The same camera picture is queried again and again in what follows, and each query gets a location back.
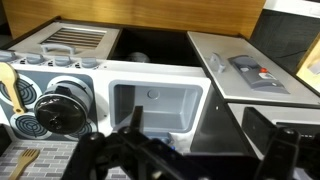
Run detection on black white toy kitchen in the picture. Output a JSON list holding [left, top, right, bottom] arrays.
[[0, 14, 320, 180]]

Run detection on grey stove knob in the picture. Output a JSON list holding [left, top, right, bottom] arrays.
[[81, 57, 99, 70], [0, 49, 17, 63], [54, 55, 73, 67], [26, 53, 46, 65]]

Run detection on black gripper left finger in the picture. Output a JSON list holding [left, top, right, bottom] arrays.
[[62, 105, 144, 180]]

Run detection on grey brick backsplash panel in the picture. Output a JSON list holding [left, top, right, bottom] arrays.
[[0, 139, 128, 180]]

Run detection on blue tap handle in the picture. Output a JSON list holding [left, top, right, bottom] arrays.
[[166, 139, 177, 150]]

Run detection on grey vented oven door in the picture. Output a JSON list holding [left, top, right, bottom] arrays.
[[9, 19, 122, 62]]

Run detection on grey round bowl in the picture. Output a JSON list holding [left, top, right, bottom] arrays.
[[125, 51, 151, 64]]

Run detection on wooden spatula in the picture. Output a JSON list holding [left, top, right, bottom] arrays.
[[0, 62, 28, 116], [8, 148, 41, 180]]

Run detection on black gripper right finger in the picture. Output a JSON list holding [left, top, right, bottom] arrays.
[[241, 107, 320, 180]]

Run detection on small pot with black lid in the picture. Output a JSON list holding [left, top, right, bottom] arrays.
[[33, 75, 95, 135]]

